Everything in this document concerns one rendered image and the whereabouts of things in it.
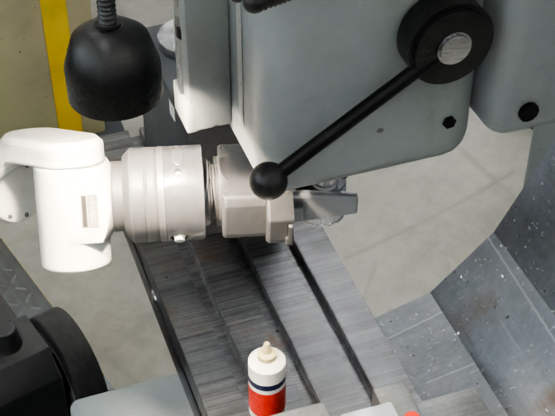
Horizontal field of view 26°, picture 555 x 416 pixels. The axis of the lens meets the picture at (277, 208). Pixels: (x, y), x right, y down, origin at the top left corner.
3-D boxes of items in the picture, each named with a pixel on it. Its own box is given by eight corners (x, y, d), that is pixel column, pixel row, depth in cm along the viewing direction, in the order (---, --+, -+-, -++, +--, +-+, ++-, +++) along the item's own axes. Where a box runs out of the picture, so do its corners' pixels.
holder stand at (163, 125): (193, 241, 153) (186, 115, 140) (144, 142, 169) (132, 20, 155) (282, 218, 156) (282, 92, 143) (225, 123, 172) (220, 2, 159)
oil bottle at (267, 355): (255, 428, 130) (254, 361, 123) (244, 401, 133) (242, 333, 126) (291, 418, 131) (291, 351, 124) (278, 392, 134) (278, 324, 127)
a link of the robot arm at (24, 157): (62, 147, 105) (-31, 133, 113) (70, 246, 107) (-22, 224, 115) (117, 134, 109) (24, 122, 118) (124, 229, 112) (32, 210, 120)
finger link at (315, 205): (355, 213, 112) (289, 216, 111) (357, 186, 110) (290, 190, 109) (358, 224, 111) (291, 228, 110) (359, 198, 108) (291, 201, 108)
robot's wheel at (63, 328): (35, 377, 204) (18, 294, 190) (61, 364, 206) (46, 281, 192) (90, 456, 191) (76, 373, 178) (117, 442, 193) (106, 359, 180)
